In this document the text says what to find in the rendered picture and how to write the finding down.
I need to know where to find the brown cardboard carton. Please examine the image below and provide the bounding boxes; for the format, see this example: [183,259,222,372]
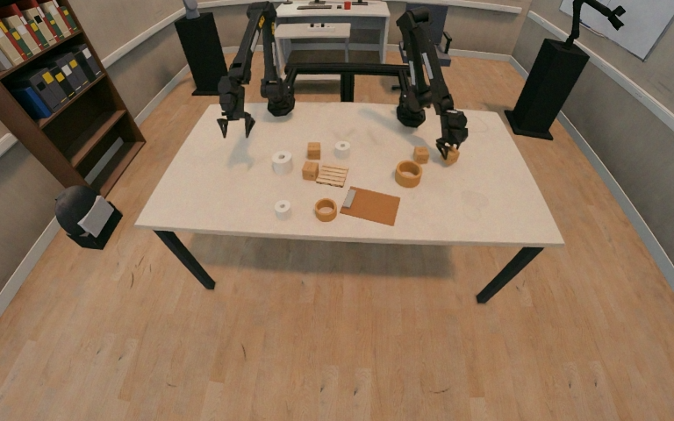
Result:
[307,142,321,160]
[412,146,430,164]
[440,146,460,165]
[302,161,319,182]

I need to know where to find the small wooden pallet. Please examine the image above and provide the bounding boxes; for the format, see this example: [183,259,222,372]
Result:
[316,163,349,188]

